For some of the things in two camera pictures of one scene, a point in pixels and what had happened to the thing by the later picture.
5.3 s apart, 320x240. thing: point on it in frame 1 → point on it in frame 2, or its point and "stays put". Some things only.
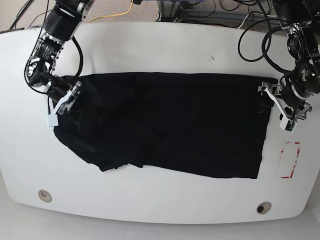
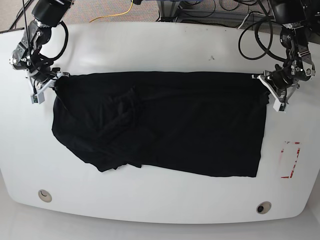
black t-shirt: (204, 124) stays put
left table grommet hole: (45, 195) stays put
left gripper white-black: (63, 98) → (42, 78)
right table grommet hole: (263, 207) stays put
